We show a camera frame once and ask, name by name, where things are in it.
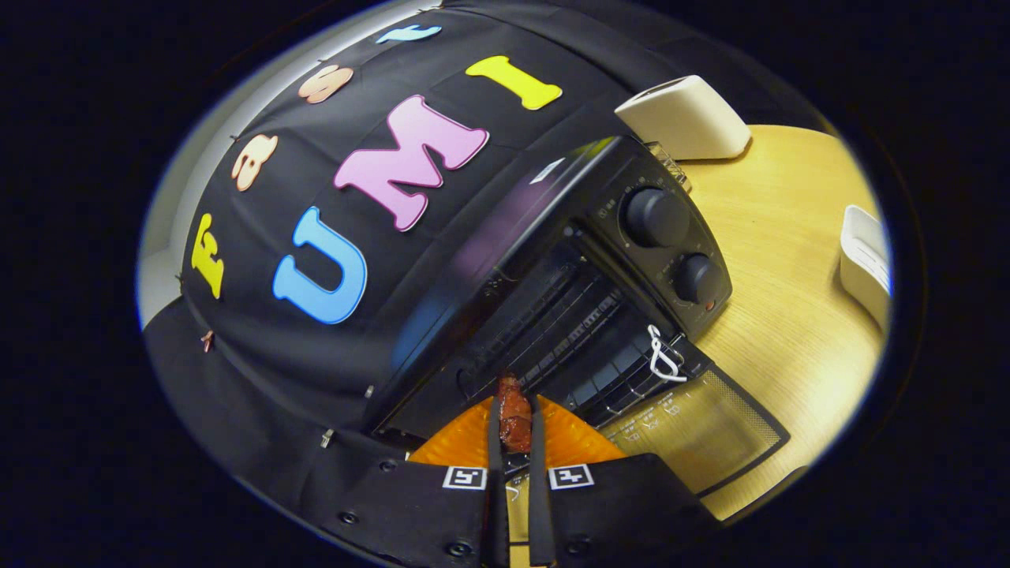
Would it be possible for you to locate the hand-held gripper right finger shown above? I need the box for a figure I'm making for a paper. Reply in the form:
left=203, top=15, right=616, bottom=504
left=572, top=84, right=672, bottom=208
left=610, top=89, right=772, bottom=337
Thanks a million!
left=527, top=393, right=720, bottom=568

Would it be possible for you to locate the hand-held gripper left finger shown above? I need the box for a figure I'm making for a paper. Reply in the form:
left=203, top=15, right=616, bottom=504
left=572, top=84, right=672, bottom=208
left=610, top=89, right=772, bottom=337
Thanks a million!
left=320, top=394, right=512, bottom=568

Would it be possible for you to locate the brown meat piece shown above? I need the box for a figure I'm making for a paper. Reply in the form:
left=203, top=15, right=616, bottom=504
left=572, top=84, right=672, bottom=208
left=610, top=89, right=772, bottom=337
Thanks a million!
left=497, top=375, right=534, bottom=454

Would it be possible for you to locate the black toaster oven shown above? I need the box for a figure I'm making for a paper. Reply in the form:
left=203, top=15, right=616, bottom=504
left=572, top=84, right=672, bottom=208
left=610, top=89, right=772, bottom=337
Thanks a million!
left=365, top=136, right=791, bottom=499

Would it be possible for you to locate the white pop-up toaster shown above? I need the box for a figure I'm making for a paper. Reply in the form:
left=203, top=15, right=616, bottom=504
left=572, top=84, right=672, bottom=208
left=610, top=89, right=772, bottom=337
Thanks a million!
left=614, top=75, right=752, bottom=161

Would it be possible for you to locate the white rectangular tray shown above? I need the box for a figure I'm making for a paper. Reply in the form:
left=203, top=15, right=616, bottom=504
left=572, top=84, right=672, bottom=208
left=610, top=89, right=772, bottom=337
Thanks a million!
left=839, top=205, right=892, bottom=332

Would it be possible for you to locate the metal wire rack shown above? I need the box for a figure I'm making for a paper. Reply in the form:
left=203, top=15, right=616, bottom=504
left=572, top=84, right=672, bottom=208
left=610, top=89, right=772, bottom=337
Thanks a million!
left=643, top=140, right=694, bottom=195

